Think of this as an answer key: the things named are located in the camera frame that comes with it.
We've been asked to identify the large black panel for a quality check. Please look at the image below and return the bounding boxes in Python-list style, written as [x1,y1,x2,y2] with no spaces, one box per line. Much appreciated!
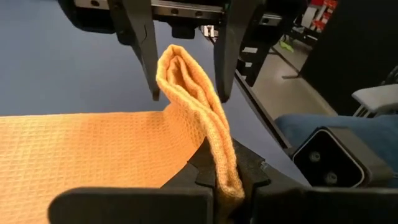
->
[300,0,398,116]

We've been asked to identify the green floor scrap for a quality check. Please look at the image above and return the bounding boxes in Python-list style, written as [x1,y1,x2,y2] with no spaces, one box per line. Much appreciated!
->
[279,39,295,54]

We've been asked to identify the red white package stack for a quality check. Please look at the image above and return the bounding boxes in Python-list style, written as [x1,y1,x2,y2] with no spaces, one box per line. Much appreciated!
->
[309,0,338,32]

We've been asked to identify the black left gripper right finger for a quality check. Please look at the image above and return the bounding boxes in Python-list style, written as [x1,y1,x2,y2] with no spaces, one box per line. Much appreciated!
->
[233,139,398,224]

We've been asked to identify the yellow waffle towel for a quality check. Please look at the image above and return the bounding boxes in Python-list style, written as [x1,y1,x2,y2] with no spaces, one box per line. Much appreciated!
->
[0,44,246,224]

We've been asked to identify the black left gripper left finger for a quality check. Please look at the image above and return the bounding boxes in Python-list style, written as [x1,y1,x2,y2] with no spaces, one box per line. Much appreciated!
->
[48,138,217,224]

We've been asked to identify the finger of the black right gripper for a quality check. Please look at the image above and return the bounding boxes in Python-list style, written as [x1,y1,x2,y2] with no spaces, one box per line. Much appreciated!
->
[213,0,265,103]
[107,0,161,102]

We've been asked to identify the grey chair armrest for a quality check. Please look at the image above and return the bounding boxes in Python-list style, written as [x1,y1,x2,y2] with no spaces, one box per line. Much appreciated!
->
[351,83,398,118]

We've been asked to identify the person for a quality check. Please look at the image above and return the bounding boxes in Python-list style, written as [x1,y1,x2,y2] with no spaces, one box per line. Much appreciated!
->
[275,113,398,187]

